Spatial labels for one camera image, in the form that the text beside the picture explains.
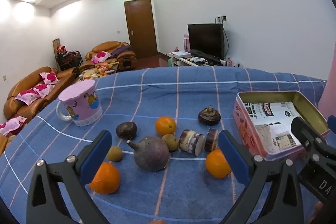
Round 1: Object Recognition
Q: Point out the pink cartoon mug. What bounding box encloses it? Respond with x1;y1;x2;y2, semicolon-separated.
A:
56;79;103;127

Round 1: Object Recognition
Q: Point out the white flat device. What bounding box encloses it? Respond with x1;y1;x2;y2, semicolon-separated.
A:
171;50;192;58

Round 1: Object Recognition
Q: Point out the rolled woven mat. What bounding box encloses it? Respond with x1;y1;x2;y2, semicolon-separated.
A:
52;38;62;56

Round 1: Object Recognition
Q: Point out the pink floral cushion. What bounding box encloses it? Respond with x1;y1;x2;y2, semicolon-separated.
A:
91;51;112;63
0;116;27;136
39;72;59;85
15;89;40;105
31;84;55;96

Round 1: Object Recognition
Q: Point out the black television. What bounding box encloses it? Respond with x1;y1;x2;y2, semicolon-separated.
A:
187;24;225;60

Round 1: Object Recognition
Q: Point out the black rack with clothes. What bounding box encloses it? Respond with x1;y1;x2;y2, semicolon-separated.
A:
55;46;83;72

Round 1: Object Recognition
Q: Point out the dark brown water chestnut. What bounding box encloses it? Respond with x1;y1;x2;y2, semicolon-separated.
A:
116;122;137;140
198;106;221;126

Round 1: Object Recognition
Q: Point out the person's right hand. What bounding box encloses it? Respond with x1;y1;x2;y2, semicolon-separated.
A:
311;202;325;224

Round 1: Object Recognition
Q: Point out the printed paper sheet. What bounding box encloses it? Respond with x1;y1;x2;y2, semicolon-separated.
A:
241;101;303;153

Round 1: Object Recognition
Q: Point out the purple blanket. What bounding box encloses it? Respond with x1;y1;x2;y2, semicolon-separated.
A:
112;45;133;58

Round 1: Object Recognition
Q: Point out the brown leather sofa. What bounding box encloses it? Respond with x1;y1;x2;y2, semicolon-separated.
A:
0;67;79;153

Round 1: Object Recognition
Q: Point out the white television stand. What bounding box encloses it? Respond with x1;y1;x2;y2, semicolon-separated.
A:
167;52;240;68

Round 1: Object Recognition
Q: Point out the small brown kiwi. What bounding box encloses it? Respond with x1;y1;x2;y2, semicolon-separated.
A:
161;134;180;152
107;146;123;162

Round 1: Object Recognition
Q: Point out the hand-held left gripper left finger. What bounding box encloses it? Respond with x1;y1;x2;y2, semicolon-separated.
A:
26;130;113;224

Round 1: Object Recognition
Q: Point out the brown leather armchair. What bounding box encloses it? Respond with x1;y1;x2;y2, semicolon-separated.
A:
79;41;137;73

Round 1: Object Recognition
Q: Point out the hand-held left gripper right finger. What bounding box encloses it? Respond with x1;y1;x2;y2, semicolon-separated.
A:
218;130;305;224

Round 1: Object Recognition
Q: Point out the pink electric kettle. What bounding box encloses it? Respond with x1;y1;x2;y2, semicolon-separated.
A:
318;40;336;115

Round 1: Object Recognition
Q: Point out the pink tin box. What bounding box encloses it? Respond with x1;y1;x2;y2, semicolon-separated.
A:
233;91;331;161

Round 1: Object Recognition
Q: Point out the blue plaid bed sheet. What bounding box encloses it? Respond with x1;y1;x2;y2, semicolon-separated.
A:
0;67;336;224

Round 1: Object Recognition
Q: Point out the purple passion fruit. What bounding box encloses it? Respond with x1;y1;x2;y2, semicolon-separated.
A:
127;136;171;172

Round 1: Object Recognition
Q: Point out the brown wooden door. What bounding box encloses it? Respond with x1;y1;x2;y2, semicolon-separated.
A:
124;0;159;60

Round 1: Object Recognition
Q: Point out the orange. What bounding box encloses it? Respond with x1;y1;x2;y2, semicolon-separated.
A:
155;116;176;136
90;162;121;194
205;149;233;179

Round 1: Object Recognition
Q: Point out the coffee table with food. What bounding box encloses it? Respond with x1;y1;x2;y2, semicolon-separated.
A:
79;61;120;81

